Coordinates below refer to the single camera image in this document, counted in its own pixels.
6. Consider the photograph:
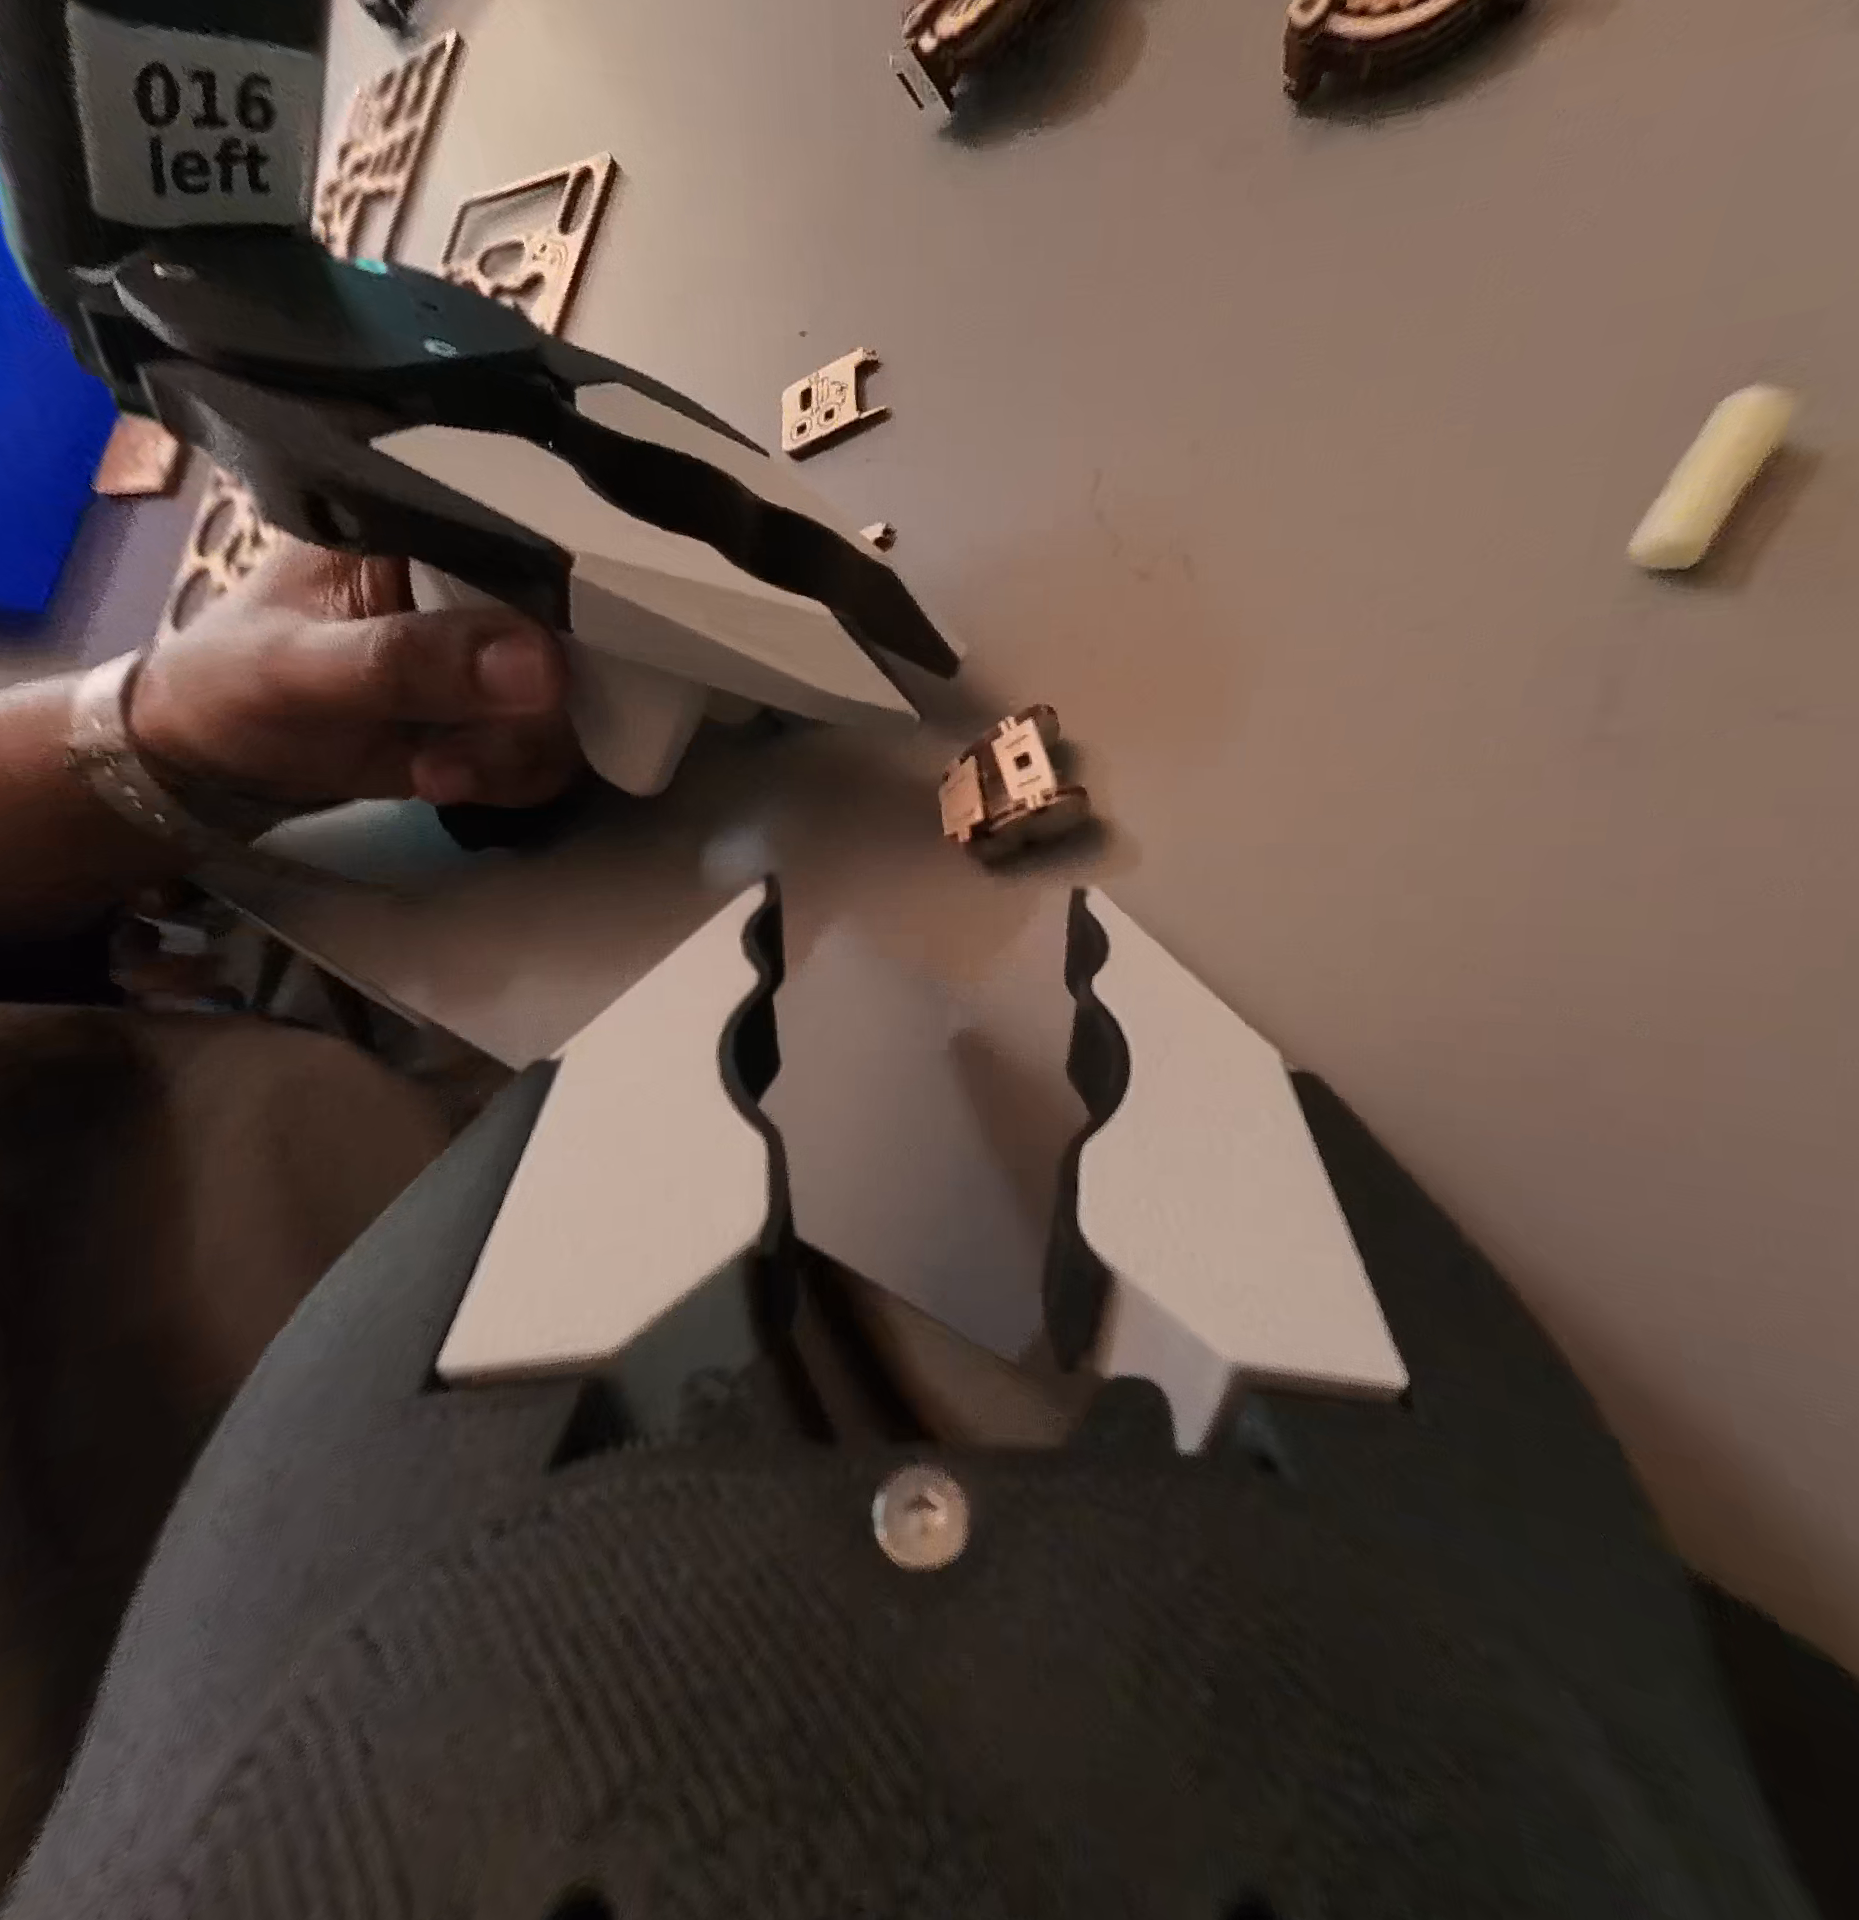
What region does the wooden sheet with round holes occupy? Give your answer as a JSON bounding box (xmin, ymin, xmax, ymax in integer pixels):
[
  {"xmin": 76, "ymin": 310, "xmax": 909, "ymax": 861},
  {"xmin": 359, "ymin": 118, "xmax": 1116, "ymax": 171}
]
[{"xmin": 158, "ymin": 464, "xmax": 330, "ymax": 653}]

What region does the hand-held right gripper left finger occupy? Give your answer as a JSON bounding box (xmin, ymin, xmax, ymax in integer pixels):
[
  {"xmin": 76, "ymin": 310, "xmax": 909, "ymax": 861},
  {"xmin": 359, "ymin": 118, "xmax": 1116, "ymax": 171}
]
[{"xmin": 436, "ymin": 877, "xmax": 796, "ymax": 1386}]

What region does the wooden gear assembly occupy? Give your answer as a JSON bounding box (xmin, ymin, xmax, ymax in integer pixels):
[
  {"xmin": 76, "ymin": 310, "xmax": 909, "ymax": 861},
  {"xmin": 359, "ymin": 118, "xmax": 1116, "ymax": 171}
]
[
  {"xmin": 891, "ymin": 0, "xmax": 1061, "ymax": 118},
  {"xmin": 1286, "ymin": 0, "xmax": 1537, "ymax": 111}
]

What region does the blue box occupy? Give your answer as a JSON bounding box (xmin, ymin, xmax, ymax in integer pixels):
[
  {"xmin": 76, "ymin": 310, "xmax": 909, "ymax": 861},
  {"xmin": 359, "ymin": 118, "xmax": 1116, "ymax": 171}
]
[{"xmin": 0, "ymin": 0, "xmax": 122, "ymax": 630}]

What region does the long wooden cutout sheet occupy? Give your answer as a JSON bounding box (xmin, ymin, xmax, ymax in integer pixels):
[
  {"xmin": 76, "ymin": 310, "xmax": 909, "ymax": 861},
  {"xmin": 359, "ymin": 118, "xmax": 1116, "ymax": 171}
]
[{"xmin": 305, "ymin": 32, "xmax": 471, "ymax": 267}]

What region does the person's leg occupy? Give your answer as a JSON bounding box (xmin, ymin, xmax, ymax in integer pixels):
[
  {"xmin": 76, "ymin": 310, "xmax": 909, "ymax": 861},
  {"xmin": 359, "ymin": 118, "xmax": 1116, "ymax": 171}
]
[{"xmin": 0, "ymin": 994, "xmax": 491, "ymax": 1820}]

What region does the person's left hand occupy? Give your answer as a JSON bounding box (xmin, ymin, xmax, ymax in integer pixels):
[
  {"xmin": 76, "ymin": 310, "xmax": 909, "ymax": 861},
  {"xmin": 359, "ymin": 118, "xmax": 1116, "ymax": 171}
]
[{"xmin": 122, "ymin": 536, "xmax": 589, "ymax": 844}]

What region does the beige wristband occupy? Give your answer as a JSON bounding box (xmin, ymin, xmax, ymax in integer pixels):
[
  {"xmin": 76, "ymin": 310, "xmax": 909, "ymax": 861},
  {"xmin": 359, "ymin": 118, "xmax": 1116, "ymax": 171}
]
[{"xmin": 60, "ymin": 653, "xmax": 194, "ymax": 844}]

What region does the small brown wooden piece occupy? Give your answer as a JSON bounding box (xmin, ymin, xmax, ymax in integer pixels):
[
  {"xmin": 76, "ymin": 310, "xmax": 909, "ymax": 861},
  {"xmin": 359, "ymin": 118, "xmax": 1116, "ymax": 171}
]
[{"xmin": 88, "ymin": 411, "xmax": 186, "ymax": 499}]

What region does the flat wooden piece with diagram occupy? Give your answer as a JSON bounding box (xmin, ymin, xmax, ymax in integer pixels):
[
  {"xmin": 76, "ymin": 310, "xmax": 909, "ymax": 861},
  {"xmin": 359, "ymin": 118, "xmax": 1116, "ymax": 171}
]
[{"xmin": 774, "ymin": 349, "xmax": 891, "ymax": 451}]

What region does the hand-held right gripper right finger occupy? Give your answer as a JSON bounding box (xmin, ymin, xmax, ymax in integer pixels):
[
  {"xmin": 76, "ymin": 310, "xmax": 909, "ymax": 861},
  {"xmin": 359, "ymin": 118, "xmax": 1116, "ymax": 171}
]
[{"xmin": 1042, "ymin": 885, "xmax": 1414, "ymax": 1457}]

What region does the small wooden block assembly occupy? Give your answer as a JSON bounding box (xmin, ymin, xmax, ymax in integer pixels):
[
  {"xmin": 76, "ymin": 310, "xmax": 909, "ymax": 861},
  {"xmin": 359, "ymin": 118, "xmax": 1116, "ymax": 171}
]
[{"xmin": 937, "ymin": 696, "xmax": 1100, "ymax": 867}]

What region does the cream wax stick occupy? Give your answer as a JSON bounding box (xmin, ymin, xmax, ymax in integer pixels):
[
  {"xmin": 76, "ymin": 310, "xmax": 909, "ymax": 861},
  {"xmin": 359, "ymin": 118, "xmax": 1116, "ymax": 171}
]
[{"xmin": 1625, "ymin": 384, "xmax": 1808, "ymax": 579}]

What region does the square wooden cutout sheet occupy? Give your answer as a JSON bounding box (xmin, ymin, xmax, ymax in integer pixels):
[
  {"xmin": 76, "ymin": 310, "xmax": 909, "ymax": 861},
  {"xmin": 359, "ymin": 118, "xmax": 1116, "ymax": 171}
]
[{"xmin": 436, "ymin": 154, "xmax": 625, "ymax": 337}]

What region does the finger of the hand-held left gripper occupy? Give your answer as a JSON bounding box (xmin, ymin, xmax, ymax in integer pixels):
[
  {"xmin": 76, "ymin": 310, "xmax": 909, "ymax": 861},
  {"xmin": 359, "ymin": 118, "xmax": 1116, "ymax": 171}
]
[
  {"xmin": 372, "ymin": 428, "xmax": 919, "ymax": 732},
  {"xmin": 571, "ymin": 380, "xmax": 959, "ymax": 674}
]

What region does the person's left forearm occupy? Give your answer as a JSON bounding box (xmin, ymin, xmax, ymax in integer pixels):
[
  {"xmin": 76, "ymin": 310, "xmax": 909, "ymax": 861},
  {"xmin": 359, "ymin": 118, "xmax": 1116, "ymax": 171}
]
[{"xmin": 0, "ymin": 674, "xmax": 147, "ymax": 962}]

